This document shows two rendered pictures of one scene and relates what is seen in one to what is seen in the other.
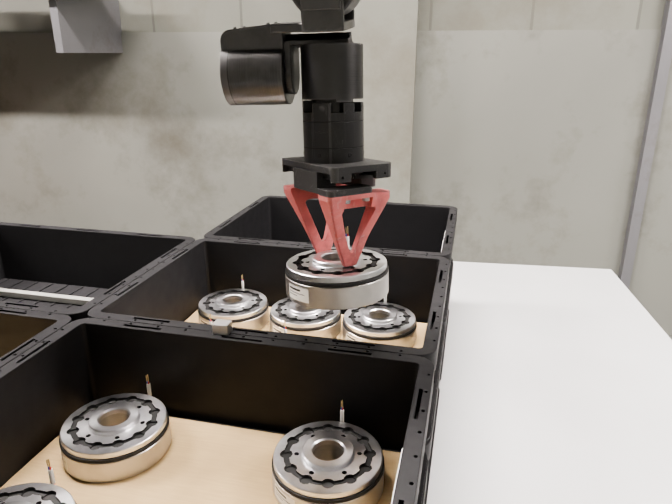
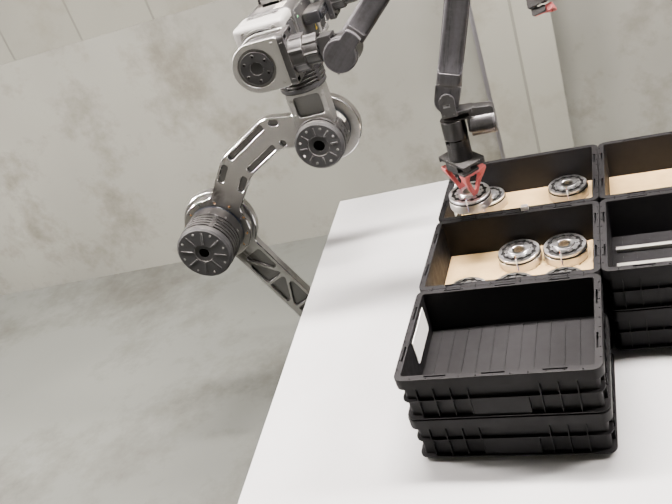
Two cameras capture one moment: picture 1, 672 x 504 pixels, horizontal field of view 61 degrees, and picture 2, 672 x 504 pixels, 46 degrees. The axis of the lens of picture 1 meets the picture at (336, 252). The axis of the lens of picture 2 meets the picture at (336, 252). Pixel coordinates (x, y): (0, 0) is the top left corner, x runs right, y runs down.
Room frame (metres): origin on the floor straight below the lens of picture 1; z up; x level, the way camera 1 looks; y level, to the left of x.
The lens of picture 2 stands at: (2.28, 0.00, 1.92)
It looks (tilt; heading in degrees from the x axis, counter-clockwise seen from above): 29 degrees down; 192
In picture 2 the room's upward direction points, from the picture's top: 20 degrees counter-clockwise
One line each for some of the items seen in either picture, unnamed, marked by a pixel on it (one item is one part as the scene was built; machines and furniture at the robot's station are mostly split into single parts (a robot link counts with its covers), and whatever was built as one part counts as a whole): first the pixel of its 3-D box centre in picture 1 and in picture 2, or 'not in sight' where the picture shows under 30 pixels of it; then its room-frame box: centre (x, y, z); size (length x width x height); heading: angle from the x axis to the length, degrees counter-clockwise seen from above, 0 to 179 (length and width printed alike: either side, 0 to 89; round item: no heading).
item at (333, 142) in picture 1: (333, 140); (459, 150); (0.54, 0.00, 1.13); 0.10 x 0.07 x 0.07; 32
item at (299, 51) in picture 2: not in sight; (304, 51); (0.48, -0.28, 1.45); 0.09 x 0.08 x 0.12; 171
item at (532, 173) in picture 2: (181, 481); (523, 202); (0.39, 0.13, 0.87); 0.40 x 0.30 x 0.11; 77
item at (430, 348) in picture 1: (288, 290); (511, 248); (0.68, 0.06, 0.92); 0.40 x 0.30 x 0.02; 77
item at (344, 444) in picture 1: (328, 451); not in sight; (0.43, 0.01, 0.86); 0.05 x 0.05 x 0.01
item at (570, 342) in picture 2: (340, 253); (505, 349); (0.97, -0.01, 0.87); 0.40 x 0.30 x 0.11; 77
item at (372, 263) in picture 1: (336, 263); (469, 193); (0.53, 0.00, 1.01); 0.10 x 0.10 x 0.01
